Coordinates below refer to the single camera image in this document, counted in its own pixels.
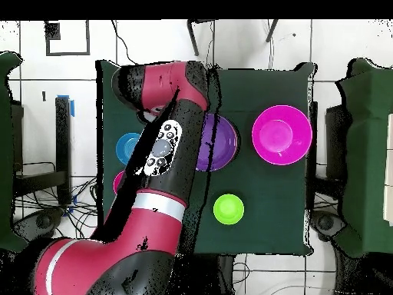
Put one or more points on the purple bowl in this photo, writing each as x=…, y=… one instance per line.
x=221, y=144

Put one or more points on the small magenta bowl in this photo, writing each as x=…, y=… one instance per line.
x=118, y=182

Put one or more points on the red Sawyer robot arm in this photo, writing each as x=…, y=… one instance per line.
x=147, y=233

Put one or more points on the green bowl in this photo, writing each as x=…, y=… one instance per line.
x=228, y=209

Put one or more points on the small blue bowl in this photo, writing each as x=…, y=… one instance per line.
x=126, y=147

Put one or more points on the large pink bowl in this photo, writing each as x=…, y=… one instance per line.
x=282, y=135

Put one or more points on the dark green table cloth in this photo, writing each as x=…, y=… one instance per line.
x=270, y=86

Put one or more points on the black metal leg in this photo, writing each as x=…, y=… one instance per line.
x=192, y=37
x=271, y=30

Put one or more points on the black stand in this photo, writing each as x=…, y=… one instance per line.
x=63, y=138
x=336, y=138

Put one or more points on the black office chair base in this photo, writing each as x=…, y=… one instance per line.
x=325, y=222
x=43, y=221

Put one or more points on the green covered side table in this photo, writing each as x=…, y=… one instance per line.
x=365, y=153
x=6, y=153

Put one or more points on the white boxes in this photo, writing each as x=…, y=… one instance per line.
x=389, y=169

